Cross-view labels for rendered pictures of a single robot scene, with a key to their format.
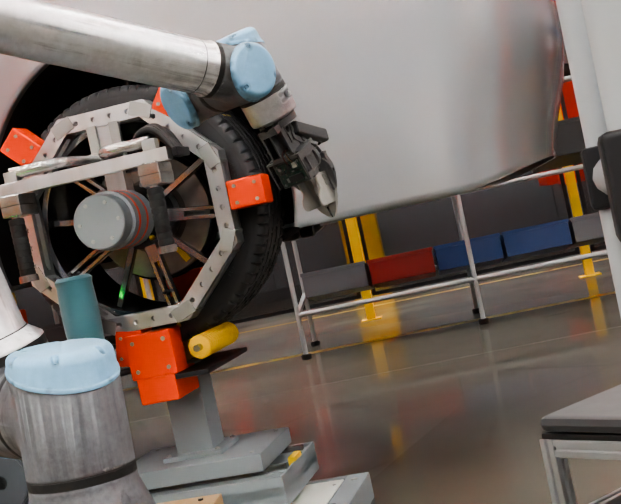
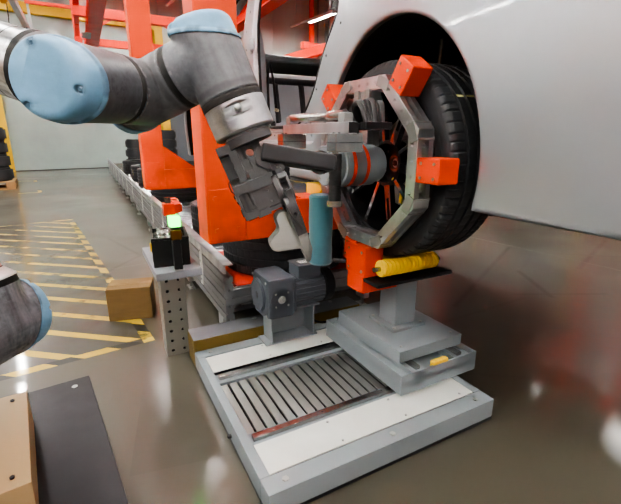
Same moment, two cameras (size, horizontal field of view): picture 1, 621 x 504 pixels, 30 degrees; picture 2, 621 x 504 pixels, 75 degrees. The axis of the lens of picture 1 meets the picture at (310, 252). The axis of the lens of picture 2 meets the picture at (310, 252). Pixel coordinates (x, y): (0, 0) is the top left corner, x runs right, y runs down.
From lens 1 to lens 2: 1.79 m
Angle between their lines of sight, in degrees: 50
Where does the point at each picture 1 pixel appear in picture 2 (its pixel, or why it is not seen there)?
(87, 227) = not seen: hidden behind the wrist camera
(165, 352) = (361, 262)
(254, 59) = (39, 63)
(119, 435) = not seen: outside the picture
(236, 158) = (444, 137)
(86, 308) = (317, 218)
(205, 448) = (391, 323)
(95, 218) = not seen: hidden behind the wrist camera
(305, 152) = (251, 187)
